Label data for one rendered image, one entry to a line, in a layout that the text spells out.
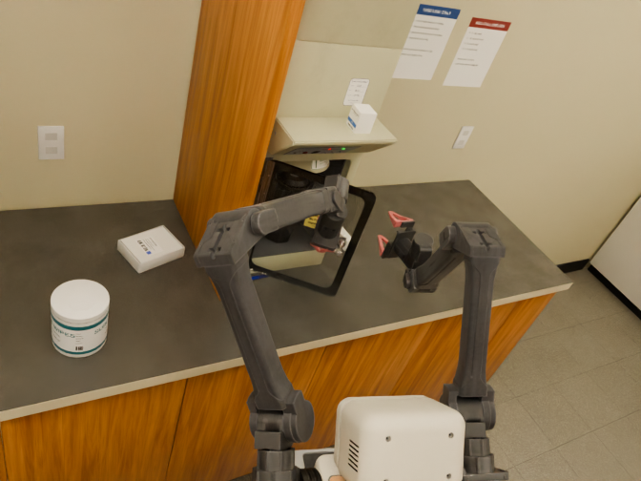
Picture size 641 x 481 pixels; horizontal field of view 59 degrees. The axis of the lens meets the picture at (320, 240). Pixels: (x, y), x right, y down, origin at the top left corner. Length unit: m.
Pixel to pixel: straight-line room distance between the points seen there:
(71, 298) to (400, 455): 0.85
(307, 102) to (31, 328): 0.90
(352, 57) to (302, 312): 0.76
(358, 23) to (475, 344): 0.79
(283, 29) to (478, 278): 0.65
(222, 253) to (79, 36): 0.94
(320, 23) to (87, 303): 0.86
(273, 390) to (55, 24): 1.11
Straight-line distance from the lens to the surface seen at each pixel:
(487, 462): 1.28
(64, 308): 1.45
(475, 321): 1.22
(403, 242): 1.67
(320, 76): 1.46
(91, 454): 1.81
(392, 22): 1.50
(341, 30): 1.43
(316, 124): 1.48
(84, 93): 1.79
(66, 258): 1.79
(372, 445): 1.02
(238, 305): 0.97
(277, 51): 1.28
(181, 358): 1.56
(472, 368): 1.25
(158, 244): 1.79
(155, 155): 1.95
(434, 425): 1.06
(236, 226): 0.96
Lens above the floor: 2.17
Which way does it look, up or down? 38 degrees down
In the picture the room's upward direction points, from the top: 20 degrees clockwise
